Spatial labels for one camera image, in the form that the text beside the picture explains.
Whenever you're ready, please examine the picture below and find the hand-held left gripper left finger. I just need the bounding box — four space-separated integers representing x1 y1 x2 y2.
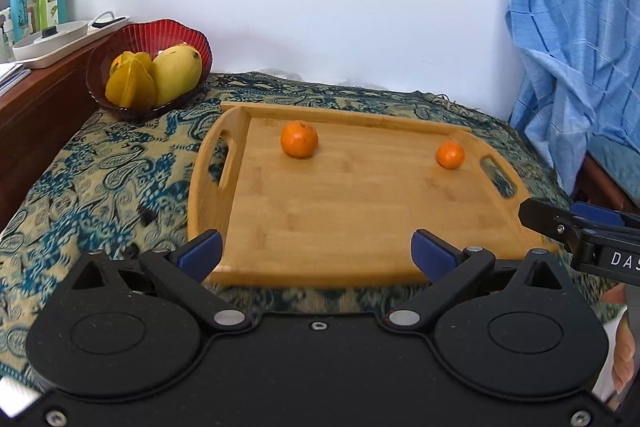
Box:
72 229 253 333

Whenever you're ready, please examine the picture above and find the white plastic tray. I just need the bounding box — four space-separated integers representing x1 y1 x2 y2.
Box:
12 20 92 69

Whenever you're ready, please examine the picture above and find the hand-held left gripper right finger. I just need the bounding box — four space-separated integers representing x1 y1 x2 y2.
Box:
387 229 568 333

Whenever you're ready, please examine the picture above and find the yellow mango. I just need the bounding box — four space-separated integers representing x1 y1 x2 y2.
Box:
150 44 203 108

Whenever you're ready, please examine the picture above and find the teal seat cushion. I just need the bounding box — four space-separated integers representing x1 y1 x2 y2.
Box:
586 139 640 208

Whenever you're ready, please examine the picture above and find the yellow starfruit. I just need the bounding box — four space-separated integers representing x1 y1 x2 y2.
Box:
105 51 157 110

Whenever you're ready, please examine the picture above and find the person's right hand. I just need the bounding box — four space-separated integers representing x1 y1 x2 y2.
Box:
602 284 640 408

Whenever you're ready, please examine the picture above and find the large tangerine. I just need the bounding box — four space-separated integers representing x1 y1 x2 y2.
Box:
280 120 319 159

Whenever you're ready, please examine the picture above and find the wooden cabinet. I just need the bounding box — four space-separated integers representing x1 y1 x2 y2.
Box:
0 24 132 230

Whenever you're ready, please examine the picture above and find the wooden chair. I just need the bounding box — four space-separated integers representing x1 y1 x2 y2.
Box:
574 152 640 220

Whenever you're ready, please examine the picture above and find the stack of papers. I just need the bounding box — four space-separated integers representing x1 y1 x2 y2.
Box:
0 62 32 96

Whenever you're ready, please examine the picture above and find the blue paisley blanket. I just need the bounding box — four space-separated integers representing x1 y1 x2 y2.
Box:
0 71 621 390

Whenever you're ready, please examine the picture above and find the blue striped cloth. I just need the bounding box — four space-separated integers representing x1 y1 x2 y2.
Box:
504 0 640 198

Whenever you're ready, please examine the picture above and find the small tangerine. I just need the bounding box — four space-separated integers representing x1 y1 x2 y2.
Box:
436 141 465 170

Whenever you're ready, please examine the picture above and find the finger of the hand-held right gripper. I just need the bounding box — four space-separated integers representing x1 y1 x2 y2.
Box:
569 201 640 232
518 199 601 253

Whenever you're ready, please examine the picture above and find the wooden serving tray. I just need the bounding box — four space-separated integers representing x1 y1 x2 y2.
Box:
187 103 559 289

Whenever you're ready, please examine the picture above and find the red glass bowl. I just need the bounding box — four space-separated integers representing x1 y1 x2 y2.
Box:
86 19 213 122

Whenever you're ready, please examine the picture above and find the small white bottle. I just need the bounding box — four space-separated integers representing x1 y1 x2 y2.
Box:
0 7 14 60

